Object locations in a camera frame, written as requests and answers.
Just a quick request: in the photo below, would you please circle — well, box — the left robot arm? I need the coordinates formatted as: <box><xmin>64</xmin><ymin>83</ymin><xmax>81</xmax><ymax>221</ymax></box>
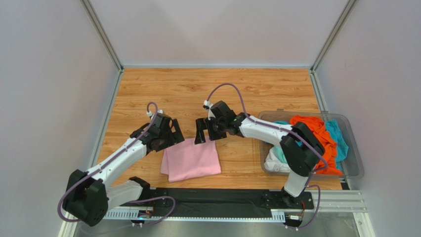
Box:
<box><xmin>57</xmin><ymin>112</ymin><xmax>185</xmax><ymax>227</ymax></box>

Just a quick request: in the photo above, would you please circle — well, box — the orange t shirt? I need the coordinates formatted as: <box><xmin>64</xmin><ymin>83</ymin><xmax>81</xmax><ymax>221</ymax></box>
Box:
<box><xmin>290</xmin><ymin>115</ymin><xmax>343</xmax><ymax>176</ymax></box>

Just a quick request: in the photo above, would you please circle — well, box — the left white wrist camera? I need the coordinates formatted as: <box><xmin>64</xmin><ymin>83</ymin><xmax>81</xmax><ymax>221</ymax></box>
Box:
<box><xmin>146</xmin><ymin>109</ymin><xmax>164</xmax><ymax>120</ymax></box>

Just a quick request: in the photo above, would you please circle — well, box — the mint green t shirt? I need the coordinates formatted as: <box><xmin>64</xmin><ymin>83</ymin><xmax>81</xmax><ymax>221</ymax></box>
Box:
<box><xmin>273</xmin><ymin>146</ymin><xmax>288</xmax><ymax>164</ymax></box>

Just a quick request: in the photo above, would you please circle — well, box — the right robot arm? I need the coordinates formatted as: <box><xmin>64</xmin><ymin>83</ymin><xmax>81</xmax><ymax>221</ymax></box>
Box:
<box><xmin>195</xmin><ymin>101</ymin><xmax>325</xmax><ymax>207</ymax></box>

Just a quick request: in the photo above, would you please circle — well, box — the teal t shirt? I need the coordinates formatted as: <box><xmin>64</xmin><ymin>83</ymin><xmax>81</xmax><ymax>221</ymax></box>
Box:
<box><xmin>270</xmin><ymin>119</ymin><xmax>349</xmax><ymax>172</ymax></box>

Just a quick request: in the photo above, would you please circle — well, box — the aluminium frame rail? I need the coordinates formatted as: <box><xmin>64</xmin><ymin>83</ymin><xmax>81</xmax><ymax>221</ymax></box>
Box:
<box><xmin>58</xmin><ymin>186</ymin><xmax>376</xmax><ymax>237</ymax></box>

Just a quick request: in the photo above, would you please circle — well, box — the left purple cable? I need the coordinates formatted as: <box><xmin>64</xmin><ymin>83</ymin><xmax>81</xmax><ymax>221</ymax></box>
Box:
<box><xmin>57</xmin><ymin>101</ymin><xmax>176</xmax><ymax>227</ymax></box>

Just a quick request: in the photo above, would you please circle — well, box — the purple cable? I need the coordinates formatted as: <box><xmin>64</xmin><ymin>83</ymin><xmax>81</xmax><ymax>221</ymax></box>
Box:
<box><xmin>57</xmin><ymin>101</ymin><xmax>176</xmax><ymax>227</ymax></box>
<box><xmin>203</xmin><ymin>82</ymin><xmax>330</xmax><ymax>230</ymax></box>

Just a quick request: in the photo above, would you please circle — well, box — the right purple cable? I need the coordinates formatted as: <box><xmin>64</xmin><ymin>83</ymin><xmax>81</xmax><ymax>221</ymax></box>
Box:
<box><xmin>203</xmin><ymin>82</ymin><xmax>330</xmax><ymax>230</ymax></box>

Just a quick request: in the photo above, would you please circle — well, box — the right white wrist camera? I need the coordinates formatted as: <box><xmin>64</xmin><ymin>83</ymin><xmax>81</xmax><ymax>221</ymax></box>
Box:
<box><xmin>203</xmin><ymin>100</ymin><xmax>216</xmax><ymax>120</ymax></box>

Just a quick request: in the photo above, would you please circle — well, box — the white t shirt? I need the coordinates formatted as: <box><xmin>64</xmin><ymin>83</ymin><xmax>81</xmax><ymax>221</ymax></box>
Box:
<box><xmin>263</xmin><ymin>150</ymin><xmax>291</xmax><ymax>173</ymax></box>

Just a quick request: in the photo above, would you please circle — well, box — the clear plastic bin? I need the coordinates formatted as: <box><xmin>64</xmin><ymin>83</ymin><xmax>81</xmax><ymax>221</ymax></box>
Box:
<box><xmin>258</xmin><ymin>110</ymin><xmax>364</xmax><ymax>180</ymax></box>

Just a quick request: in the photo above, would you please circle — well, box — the pink t shirt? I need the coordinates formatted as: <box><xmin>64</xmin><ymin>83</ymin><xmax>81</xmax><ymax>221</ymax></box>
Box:
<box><xmin>160</xmin><ymin>137</ymin><xmax>221</xmax><ymax>183</ymax></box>

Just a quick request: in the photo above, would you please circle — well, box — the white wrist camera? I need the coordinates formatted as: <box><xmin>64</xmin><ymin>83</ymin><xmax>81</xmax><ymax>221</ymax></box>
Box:
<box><xmin>146</xmin><ymin>109</ymin><xmax>164</xmax><ymax>120</ymax></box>
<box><xmin>203</xmin><ymin>100</ymin><xmax>216</xmax><ymax>120</ymax></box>

